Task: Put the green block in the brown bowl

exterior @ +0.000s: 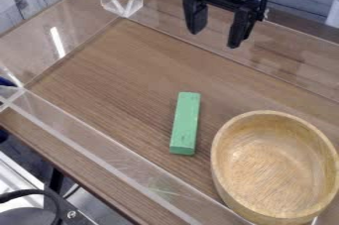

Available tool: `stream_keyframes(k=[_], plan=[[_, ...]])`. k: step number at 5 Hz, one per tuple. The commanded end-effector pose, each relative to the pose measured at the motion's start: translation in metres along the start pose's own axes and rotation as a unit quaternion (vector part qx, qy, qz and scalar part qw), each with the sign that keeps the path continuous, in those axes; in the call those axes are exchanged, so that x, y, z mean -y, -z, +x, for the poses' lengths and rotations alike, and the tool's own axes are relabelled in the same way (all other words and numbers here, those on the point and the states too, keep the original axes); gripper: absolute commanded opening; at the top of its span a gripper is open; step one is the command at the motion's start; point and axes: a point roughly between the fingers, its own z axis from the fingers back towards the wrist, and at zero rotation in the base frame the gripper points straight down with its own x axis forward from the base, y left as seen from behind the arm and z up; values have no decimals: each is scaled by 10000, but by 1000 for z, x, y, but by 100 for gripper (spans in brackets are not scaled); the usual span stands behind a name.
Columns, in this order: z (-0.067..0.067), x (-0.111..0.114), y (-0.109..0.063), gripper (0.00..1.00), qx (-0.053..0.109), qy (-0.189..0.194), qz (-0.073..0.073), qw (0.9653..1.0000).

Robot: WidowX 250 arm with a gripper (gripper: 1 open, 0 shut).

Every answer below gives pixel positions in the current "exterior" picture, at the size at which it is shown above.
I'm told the black table leg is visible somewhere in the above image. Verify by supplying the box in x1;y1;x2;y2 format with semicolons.
48;169;65;193

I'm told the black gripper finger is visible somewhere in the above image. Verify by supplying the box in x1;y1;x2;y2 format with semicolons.
228;7;256;49
182;0;208;35

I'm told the blue object at left edge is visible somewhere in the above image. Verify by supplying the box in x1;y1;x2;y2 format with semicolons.
0;76;16;87

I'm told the clear acrylic corner bracket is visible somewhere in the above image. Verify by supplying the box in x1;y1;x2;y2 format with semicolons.
98;0;142;18

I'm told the brown wooden bowl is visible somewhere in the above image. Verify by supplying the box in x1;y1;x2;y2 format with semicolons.
210;110;339;225

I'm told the black cable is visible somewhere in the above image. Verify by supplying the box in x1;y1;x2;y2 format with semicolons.
0;188;68;225

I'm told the green rectangular block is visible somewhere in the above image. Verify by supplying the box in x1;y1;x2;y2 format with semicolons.
169;92;201;156

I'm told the clear acrylic barrier wall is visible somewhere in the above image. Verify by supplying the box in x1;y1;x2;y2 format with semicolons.
0;0;339;225

